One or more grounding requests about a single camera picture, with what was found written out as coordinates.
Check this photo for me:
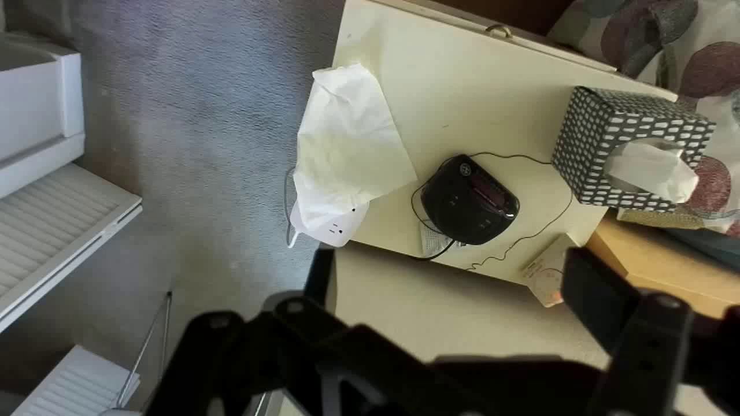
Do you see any white crumpled cloth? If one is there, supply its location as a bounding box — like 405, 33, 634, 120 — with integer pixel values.
283, 62, 423, 249

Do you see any cream side table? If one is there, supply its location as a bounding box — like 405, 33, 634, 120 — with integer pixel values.
322, 0, 681, 416

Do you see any black alarm clock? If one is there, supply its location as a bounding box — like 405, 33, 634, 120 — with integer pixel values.
418, 153, 523, 248

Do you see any wooden bed headboard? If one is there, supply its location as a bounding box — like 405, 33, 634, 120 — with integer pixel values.
585, 216, 740, 320

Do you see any white cabinet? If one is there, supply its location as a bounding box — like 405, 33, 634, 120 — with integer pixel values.
0, 33, 87, 199

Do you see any thin black clock cable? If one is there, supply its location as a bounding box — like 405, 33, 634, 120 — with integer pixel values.
407, 147, 578, 273

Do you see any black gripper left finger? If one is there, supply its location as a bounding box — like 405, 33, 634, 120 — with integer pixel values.
145, 246, 366, 416

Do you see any black white patterned tissue box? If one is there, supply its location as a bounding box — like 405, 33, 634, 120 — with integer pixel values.
549, 86, 716, 216

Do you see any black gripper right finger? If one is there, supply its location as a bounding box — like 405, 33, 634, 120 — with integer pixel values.
560, 246, 740, 416

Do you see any white louvered panel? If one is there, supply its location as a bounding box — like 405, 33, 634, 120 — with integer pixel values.
0, 162, 145, 335
9, 345, 142, 416

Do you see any white tissue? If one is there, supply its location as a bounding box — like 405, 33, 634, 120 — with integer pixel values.
605, 138, 701, 206

